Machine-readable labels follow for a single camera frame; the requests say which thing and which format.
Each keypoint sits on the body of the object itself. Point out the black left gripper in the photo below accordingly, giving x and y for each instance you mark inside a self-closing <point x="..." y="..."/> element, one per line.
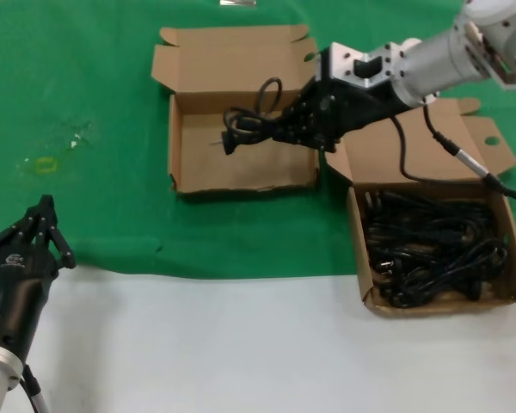
<point x="19" y="288"/>

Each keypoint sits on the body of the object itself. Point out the silver metal object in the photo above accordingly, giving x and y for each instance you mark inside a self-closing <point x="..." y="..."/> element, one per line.
<point x="237" y="2"/>

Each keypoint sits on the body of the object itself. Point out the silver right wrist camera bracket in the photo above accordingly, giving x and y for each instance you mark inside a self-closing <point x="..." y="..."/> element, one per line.
<point x="352" y="64"/>

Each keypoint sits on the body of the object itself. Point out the yellow tape square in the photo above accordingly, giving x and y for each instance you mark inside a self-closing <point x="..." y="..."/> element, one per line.
<point x="46" y="165"/>

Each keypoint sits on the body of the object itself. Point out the cardboard box with torn rim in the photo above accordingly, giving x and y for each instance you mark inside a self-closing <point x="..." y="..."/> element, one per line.
<point x="241" y="172"/>

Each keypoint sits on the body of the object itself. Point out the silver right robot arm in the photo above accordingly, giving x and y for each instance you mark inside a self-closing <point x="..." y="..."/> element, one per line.
<point x="456" y="51"/>

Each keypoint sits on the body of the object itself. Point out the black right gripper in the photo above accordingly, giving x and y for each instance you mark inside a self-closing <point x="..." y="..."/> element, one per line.
<point x="361" y="107"/>

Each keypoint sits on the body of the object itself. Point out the green table cloth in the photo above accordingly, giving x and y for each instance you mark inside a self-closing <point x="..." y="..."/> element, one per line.
<point x="69" y="64"/>

